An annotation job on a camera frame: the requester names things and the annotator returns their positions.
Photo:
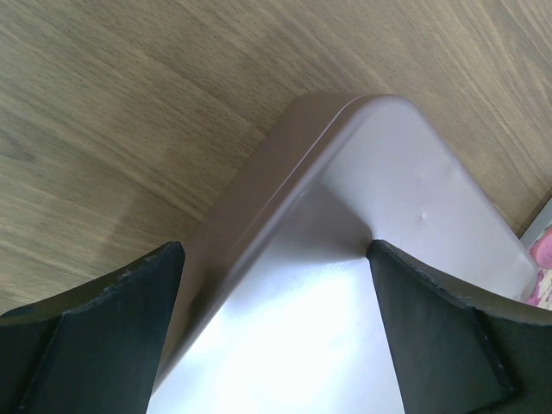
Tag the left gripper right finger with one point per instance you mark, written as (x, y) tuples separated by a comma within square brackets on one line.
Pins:
[(458, 348)]

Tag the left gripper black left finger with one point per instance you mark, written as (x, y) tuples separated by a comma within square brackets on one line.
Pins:
[(95, 348)]

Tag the brown tin lid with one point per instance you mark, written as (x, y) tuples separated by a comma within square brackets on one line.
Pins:
[(297, 327)]

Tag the pink round cookie left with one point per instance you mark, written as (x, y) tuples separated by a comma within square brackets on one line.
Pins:
[(541, 251)]

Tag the brown cookie tin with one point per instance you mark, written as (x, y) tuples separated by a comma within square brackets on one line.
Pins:
[(272, 176)]

